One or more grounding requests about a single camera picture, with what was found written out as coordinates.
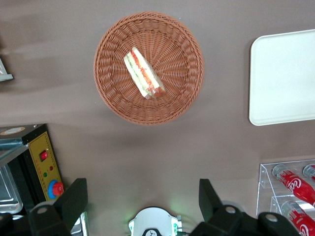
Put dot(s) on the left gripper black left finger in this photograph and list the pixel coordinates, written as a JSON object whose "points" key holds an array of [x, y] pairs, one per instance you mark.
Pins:
{"points": [[71, 199]]}

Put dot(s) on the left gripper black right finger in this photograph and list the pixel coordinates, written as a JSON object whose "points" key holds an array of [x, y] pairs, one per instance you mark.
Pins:
{"points": [[209, 201]]}

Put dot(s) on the triangle sandwich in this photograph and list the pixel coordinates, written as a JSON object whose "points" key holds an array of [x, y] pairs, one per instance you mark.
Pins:
{"points": [[142, 71]]}

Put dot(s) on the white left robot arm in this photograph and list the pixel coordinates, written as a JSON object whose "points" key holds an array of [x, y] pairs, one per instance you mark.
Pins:
{"points": [[152, 221]]}

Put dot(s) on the tray of packaged pastries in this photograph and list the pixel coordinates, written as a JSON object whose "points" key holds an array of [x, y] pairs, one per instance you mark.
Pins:
{"points": [[3, 73]]}

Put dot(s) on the beige plastic tray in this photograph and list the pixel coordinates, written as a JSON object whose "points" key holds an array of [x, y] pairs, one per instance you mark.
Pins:
{"points": [[283, 78]]}

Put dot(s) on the round brown wicker basket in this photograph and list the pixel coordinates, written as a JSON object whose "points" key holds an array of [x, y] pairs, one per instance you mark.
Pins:
{"points": [[172, 61]]}

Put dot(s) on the red emergency stop button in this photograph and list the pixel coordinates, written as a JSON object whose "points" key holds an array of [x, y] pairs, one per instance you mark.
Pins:
{"points": [[56, 189]]}

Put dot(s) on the black food warmer machine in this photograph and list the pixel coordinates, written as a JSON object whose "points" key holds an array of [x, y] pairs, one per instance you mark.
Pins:
{"points": [[41, 147]]}

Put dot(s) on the clear acrylic bottle rack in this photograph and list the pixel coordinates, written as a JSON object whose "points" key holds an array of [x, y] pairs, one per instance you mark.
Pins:
{"points": [[267, 177]]}

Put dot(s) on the steel food pan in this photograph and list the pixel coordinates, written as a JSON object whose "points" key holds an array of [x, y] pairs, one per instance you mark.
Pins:
{"points": [[8, 191]]}

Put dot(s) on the red cola bottle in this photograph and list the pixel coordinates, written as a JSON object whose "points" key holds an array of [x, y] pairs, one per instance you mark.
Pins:
{"points": [[299, 218], [292, 183], [310, 172]]}

